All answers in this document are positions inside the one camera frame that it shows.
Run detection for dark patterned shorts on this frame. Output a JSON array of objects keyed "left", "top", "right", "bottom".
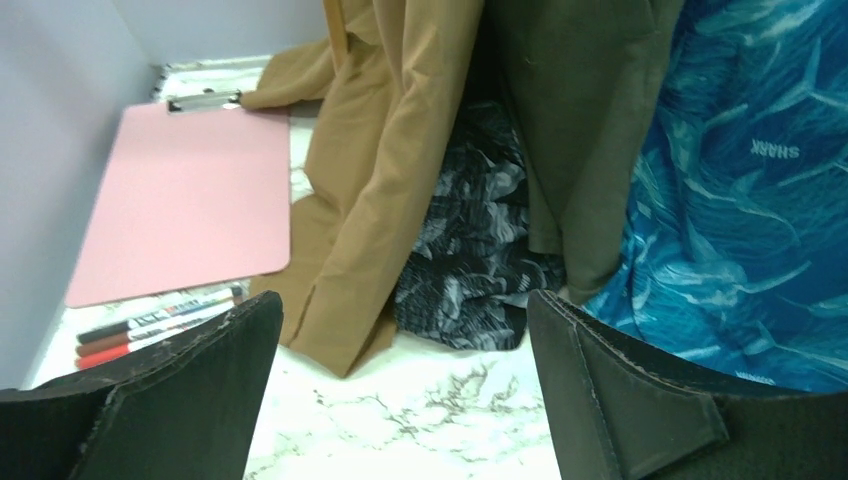
[{"left": 394, "top": 100, "right": 564, "bottom": 351}]

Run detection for pink clipboard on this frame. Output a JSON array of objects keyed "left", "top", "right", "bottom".
[{"left": 65, "top": 92, "right": 291, "bottom": 308}]

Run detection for tan brown shorts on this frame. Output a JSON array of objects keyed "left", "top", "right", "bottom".
[{"left": 242, "top": 1, "right": 483, "bottom": 378}]

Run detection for blue patterned shorts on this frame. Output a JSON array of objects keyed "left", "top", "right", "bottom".
[{"left": 586, "top": 0, "right": 847, "bottom": 392}]

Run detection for dark green shorts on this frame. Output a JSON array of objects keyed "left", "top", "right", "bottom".
[{"left": 485, "top": 0, "right": 683, "bottom": 304}]

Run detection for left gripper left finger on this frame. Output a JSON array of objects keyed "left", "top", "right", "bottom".
[{"left": 1, "top": 291, "right": 283, "bottom": 480}]

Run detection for marker set pack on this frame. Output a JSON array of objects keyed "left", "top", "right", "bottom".
[{"left": 75, "top": 285, "right": 245, "bottom": 370}]

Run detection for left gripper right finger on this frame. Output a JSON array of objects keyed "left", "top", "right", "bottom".
[{"left": 527, "top": 290, "right": 847, "bottom": 480}]

